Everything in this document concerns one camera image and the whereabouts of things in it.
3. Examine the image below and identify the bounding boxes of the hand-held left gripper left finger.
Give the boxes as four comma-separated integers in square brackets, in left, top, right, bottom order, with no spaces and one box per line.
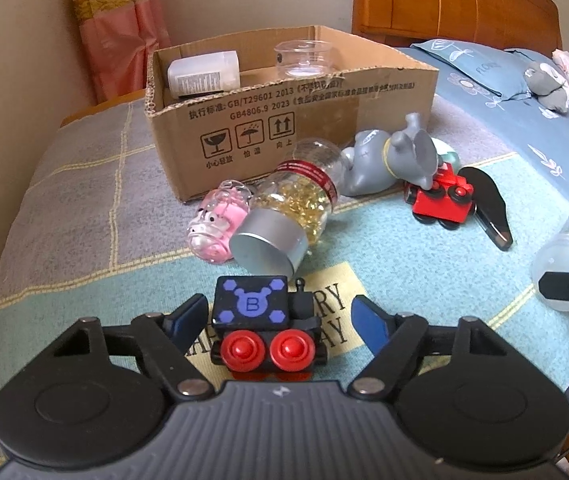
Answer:
[52,294,218,402]

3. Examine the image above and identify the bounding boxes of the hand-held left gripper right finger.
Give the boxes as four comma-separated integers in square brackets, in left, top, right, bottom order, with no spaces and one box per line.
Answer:
[347,295,510,403]

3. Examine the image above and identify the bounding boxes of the black toy train red wheels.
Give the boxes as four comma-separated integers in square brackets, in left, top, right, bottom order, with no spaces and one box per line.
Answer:
[210,275,329,373]

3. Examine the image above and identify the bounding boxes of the pink pig clear toy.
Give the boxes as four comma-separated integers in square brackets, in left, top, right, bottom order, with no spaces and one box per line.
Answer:
[187,180,255,264]

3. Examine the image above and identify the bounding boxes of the black glossy shoehorn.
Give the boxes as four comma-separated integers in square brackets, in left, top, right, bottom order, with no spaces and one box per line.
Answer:
[461,166,513,252]

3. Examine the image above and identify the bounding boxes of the capsule jar with silver lid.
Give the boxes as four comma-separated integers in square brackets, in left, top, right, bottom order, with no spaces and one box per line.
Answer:
[229,138,341,276]

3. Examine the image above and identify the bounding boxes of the grey elephant toy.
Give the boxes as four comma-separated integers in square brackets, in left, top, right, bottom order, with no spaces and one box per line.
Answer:
[339,112,460,197]

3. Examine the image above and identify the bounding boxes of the cardboard box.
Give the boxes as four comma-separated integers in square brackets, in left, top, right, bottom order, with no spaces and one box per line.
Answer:
[145,25,440,204]

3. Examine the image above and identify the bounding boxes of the blue floral bedsheet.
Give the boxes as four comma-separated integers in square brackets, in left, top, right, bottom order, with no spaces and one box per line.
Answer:
[394,47,569,201]

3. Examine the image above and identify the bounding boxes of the grey plush toy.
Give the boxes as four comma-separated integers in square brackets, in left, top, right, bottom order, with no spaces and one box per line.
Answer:
[521,61,569,111]

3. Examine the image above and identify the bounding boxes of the blue floral pillow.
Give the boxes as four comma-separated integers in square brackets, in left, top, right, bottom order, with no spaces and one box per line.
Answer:
[409,37,569,111]

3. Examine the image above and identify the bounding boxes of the white plastic bottle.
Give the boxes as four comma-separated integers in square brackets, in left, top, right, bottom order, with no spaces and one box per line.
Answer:
[167,50,242,97]

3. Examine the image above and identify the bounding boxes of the clear plastic jar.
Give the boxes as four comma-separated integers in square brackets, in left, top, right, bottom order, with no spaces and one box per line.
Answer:
[273,39,335,80]

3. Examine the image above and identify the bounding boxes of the pink curtain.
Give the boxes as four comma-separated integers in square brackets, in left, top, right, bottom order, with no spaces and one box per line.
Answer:
[67,0,165,103]

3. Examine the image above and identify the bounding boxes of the wooden headboard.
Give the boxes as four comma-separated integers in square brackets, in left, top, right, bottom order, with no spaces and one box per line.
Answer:
[351,0,563,53]

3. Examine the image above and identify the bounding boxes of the wooden bed frame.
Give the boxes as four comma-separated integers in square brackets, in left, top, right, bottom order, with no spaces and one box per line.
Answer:
[59,89,148,128]

